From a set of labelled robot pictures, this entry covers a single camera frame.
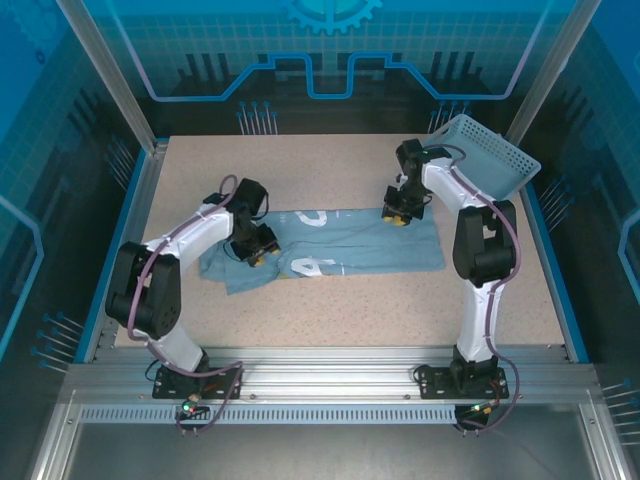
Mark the light blue printed t-shirt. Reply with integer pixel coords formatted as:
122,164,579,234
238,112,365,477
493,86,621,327
198,207,447,297

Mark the light blue perforated plastic basket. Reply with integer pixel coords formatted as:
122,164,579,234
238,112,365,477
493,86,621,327
427,113,543,201

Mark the blue-edged aluminium side rail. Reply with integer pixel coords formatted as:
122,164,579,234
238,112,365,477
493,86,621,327
509,144,594,364
82,142,171,364

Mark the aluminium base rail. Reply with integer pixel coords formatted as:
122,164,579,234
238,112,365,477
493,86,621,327
64,344,601,404

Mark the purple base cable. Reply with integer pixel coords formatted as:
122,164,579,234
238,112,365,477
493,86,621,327
174,357,246,436
457,359,524,436

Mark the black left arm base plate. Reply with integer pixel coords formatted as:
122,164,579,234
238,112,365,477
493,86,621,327
152,367,244,400

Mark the aluminium frame post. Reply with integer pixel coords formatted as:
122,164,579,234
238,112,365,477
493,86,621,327
502,0,604,154
54,0,169,156

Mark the grey slotted cable duct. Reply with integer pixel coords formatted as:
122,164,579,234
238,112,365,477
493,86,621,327
77,404,459,425

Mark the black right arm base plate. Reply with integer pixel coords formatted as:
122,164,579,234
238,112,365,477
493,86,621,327
418,367,510,400

